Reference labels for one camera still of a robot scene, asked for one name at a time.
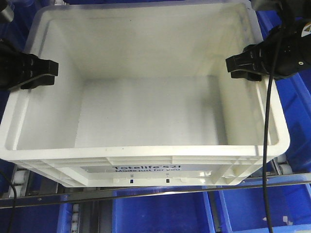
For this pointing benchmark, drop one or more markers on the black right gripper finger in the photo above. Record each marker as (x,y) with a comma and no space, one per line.
(246,75)
(250,60)

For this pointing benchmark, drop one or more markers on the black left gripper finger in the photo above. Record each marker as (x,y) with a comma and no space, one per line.
(35,67)
(41,81)

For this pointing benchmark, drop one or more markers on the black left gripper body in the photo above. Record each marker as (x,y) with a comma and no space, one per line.
(11,66)

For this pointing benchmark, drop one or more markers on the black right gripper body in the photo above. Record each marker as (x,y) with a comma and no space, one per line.
(294,54)

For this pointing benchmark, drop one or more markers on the white plastic tote bin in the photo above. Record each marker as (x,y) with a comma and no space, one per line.
(142,96)

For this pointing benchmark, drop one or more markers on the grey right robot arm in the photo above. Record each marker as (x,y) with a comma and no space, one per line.
(288,11)

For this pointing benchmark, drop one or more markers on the blue bin upper left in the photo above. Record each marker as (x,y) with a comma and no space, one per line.
(17,31)

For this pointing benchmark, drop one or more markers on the blue bin upper right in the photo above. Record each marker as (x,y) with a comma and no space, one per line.
(295,96)

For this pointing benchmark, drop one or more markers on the blue bin lower left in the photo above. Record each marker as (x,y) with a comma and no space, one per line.
(43,219)

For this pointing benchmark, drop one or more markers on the blue bin lower middle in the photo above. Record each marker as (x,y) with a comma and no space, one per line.
(178,213)

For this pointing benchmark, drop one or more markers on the right roller track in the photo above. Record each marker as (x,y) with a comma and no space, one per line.
(281,166)

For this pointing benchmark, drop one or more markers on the roller track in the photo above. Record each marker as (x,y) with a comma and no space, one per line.
(281,166)
(20,181)

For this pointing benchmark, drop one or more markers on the left roller track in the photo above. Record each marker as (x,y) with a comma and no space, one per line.
(20,181)

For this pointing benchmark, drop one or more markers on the steel shelf front rail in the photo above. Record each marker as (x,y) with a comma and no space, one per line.
(121,192)

